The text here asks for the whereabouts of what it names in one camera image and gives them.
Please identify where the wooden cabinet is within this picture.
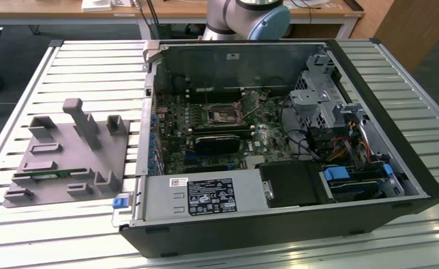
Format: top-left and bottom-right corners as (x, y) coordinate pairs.
(348, 0), (439, 74)

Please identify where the grey parts rack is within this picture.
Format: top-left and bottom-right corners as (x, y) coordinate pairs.
(1, 98), (131, 210)

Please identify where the CPU socket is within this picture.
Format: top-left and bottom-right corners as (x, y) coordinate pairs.
(202, 102), (248, 127)

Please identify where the metal drive cage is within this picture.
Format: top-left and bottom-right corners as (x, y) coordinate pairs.
(288, 54), (369, 130)

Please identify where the black open PC case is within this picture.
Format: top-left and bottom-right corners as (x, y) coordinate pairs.
(116, 38), (439, 259)

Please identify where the black RAM slot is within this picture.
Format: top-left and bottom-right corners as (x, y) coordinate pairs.
(187, 86), (244, 91)
(187, 90), (244, 95)
(187, 97), (244, 103)
(188, 131), (252, 135)
(188, 128), (252, 132)
(188, 126), (252, 130)
(188, 133), (252, 138)
(187, 94), (244, 99)

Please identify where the green RAM stick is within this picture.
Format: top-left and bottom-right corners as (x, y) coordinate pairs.
(11, 167), (86, 180)

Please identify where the silver chipset heatsink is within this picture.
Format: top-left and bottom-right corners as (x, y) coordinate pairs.
(244, 156), (266, 170)

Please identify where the silver metal latch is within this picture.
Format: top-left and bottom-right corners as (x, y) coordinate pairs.
(262, 180), (276, 201)

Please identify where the silver power supply unit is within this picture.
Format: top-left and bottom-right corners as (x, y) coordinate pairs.
(139, 173), (271, 222)

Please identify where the black plastic shroud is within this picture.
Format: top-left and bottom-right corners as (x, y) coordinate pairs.
(258, 161), (336, 208)

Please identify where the green motherboard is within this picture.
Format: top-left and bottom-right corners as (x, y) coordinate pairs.
(151, 89), (293, 177)

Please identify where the wooden desk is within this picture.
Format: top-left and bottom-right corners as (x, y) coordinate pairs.
(0, 0), (365, 40)

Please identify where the blue disk carrier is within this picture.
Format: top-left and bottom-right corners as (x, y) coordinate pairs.
(321, 166), (383, 202)

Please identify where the coloured power wire bundle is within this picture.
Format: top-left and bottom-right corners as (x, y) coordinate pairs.
(325, 119), (376, 170)

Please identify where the white cardboard box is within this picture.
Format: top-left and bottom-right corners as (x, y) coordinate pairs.
(80, 0), (112, 13)

